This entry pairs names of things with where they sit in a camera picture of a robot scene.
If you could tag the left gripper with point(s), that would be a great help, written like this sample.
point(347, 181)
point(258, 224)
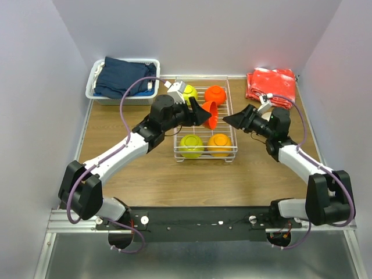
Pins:
point(195, 117)

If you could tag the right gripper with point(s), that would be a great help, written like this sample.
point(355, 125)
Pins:
point(243, 119)

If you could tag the lime green bowl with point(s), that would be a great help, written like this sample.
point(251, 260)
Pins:
point(189, 92)
point(191, 146)

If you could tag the white black striped bowl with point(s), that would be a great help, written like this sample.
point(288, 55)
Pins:
point(266, 115)

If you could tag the lime green bowl front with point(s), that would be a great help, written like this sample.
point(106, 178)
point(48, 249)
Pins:
point(191, 146)

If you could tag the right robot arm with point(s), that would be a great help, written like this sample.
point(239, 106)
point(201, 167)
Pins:
point(329, 197)

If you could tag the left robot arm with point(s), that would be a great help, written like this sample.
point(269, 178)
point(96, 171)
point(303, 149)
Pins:
point(81, 188)

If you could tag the yellow orange bowl front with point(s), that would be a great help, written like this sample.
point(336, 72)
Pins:
point(219, 145)

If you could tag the red white folded towel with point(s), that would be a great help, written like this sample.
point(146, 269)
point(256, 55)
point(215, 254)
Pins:
point(277, 82)

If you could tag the blue cloth in basket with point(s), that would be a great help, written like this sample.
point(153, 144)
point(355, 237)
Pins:
point(144, 93)

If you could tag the dark blue jeans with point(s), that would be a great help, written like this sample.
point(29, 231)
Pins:
point(117, 75)

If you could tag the white cloth in basket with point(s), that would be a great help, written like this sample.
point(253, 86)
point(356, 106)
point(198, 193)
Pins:
point(97, 73)

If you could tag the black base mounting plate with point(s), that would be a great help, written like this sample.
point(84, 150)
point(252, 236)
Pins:
point(208, 223)

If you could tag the white wire dish rack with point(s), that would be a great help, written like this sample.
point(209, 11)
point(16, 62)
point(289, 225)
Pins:
point(201, 84)

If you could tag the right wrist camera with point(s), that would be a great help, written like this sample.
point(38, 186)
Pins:
point(265, 103)

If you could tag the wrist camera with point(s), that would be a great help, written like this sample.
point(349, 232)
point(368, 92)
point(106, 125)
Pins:
point(265, 103)
point(175, 90)

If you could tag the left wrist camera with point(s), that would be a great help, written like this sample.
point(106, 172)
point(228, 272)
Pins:
point(175, 90)

